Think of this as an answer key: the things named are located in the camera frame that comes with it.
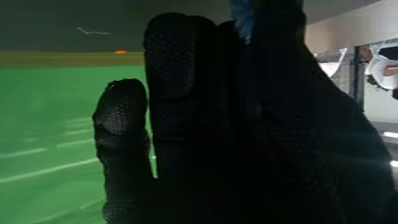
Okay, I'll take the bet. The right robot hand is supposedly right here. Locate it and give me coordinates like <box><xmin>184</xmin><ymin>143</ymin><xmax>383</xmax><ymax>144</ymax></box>
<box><xmin>91</xmin><ymin>0</ymin><xmax>398</xmax><ymax>224</ymax></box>

